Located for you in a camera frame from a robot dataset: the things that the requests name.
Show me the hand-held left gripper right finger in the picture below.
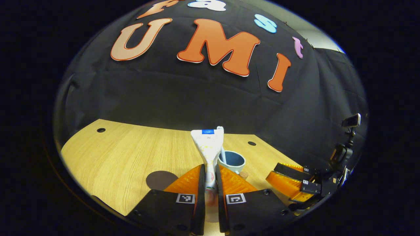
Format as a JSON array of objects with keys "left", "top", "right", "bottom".
[{"left": 215, "top": 164, "right": 297, "bottom": 236}]

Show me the white toothpaste tube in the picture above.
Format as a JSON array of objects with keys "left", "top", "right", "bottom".
[{"left": 191, "top": 128, "right": 224, "bottom": 223}]

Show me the pale green cup wooden handle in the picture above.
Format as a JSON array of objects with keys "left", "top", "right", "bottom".
[{"left": 218, "top": 150, "right": 249, "bottom": 179}]

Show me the dark brown round coaster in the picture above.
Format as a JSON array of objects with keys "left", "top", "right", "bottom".
[{"left": 146, "top": 171, "right": 179, "bottom": 191}]

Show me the black backdrop cloth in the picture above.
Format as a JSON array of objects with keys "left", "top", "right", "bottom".
[{"left": 52, "top": 0, "right": 368, "bottom": 184}]

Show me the white toothbrush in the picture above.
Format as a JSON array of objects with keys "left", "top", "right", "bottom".
[{"left": 216, "top": 126, "right": 227, "bottom": 162}]

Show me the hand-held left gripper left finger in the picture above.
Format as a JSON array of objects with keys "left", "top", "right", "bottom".
[{"left": 126, "top": 164, "right": 206, "bottom": 236}]

